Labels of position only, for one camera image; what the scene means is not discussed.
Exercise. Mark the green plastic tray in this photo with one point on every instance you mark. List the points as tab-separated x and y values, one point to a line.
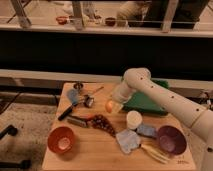
143	104

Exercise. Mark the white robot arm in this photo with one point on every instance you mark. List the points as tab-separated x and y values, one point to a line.
193	115

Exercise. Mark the red handled peeler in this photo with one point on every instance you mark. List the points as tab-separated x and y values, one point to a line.
79	121

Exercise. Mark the small orange apple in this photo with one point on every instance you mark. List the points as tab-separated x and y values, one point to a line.
108	106

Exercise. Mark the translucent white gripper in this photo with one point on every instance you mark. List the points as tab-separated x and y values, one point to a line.
116	107

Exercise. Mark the light blue cloth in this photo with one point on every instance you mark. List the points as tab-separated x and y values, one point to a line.
128	140

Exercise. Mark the red background bowl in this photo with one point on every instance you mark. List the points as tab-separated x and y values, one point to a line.
62	20

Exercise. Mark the dark background bowl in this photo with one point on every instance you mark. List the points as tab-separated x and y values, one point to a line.
110	21

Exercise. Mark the white cup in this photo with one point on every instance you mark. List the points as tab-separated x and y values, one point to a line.
133	119

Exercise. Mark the metal measuring cup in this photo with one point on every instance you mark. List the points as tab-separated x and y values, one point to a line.
89	99

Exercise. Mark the orange bowl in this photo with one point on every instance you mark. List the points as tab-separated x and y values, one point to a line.
61	140

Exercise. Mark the purple bowl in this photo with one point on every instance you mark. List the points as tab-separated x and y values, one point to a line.
171	140

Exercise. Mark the small blue sponge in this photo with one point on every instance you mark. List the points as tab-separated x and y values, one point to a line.
146	130

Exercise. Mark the dark red grape bunch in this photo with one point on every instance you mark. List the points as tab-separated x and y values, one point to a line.
102	123

